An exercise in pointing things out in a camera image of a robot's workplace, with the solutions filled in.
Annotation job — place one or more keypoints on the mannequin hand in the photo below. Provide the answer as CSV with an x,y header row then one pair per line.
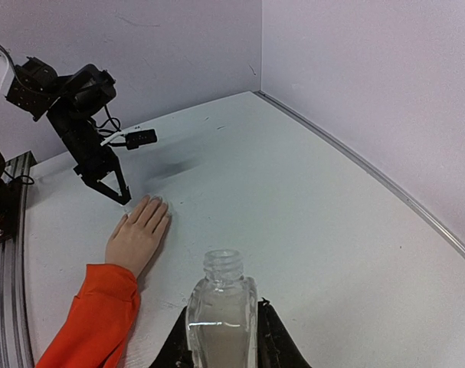
x,y
138,235

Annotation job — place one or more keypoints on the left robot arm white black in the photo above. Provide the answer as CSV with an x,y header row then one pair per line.
x,y
69,102

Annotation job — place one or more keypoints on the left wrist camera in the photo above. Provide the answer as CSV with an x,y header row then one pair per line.
x,y
131,140

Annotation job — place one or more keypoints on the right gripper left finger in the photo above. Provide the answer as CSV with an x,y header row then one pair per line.
x,y
175,352

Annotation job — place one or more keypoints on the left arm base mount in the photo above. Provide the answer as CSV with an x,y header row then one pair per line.
x,y
10,201

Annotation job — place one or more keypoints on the orange sleeve forearm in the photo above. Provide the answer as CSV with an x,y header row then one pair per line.
x,y
99,321

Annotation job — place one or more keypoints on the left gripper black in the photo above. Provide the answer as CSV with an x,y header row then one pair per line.
x,y
94,163

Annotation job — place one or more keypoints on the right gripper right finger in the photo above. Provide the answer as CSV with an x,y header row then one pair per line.
x,y
275,346

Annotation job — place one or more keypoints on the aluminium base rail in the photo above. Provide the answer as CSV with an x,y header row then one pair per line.
x,y
15,344

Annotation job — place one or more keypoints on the white nail polish cap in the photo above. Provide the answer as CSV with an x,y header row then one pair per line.
x,y
126,209

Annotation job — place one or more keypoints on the clear nail polish bottle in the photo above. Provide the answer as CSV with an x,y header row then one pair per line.
x,y
221,316

